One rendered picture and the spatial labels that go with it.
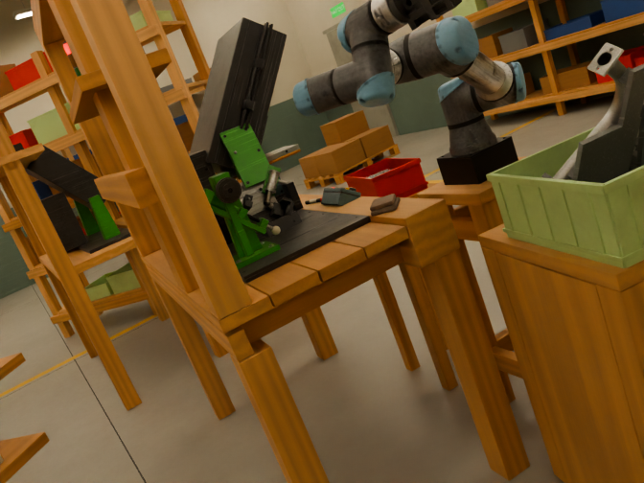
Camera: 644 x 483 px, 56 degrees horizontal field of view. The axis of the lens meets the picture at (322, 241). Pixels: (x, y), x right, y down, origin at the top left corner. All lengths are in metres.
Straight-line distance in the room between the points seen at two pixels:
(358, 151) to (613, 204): 7.23
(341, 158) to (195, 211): 6.75
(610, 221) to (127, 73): 1.03
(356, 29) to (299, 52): 11.28
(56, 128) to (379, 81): 4.37
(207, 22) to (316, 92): 10.66
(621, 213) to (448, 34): 0.59
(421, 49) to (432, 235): 0.49
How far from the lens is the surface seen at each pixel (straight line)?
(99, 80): 1.71
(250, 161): 2.11
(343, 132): 8.73
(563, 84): 7.56
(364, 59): 1.20
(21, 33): 11.18
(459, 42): 1.52
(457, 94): 1.94
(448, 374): 2.53
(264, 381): 1.54
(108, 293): 5.67
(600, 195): 1.22
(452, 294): 1.74
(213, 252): 1.43
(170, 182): 1.41
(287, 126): 12.08
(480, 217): 1.88
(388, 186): 2.28
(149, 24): 4.68
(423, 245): 1.66
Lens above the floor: 1.31
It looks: 14 degrees down
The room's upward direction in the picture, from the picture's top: 21 degrees counter-clockwise
